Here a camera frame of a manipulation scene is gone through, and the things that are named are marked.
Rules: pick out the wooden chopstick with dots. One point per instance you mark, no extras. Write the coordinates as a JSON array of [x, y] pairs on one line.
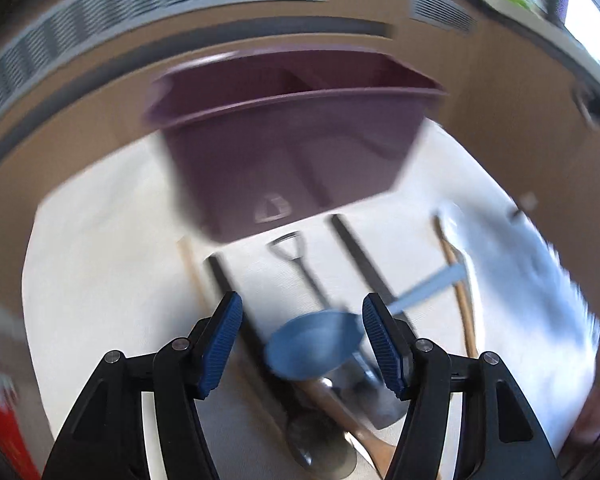
[[189, 270], [455, 275]]

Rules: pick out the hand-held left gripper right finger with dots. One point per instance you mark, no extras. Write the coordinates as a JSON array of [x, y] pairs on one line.
[[380, 345]]

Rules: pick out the red object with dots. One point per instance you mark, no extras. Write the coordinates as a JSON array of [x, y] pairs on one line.
[[5, 435]]

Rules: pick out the small grey vent grille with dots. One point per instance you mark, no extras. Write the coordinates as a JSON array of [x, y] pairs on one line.
[[440, 7]]

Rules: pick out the purple plastic utensil holder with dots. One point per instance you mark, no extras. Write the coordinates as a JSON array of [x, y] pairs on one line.
[[290, 160]]

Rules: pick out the wooden spoon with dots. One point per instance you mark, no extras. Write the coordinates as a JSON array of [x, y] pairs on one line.
[[340, 410]]

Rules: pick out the white cloth mat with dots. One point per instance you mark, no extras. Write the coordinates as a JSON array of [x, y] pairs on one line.
[[105, 270]]

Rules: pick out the blue plastic spoon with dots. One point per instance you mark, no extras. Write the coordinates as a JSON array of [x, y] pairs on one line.
[[310, 345]]

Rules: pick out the long grey vent grille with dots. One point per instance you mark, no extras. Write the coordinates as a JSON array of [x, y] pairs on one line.
[[130, 15]]

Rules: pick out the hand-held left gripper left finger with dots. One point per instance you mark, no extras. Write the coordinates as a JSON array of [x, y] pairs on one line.
[[222, 345]]

